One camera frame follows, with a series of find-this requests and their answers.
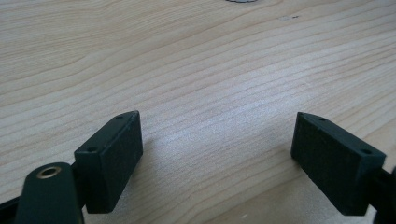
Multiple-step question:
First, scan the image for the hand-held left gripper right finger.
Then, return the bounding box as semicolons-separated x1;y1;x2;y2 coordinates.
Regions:
290;111;388;217

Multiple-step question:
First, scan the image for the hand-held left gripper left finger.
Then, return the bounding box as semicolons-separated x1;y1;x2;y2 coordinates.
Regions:
73;110;144;215

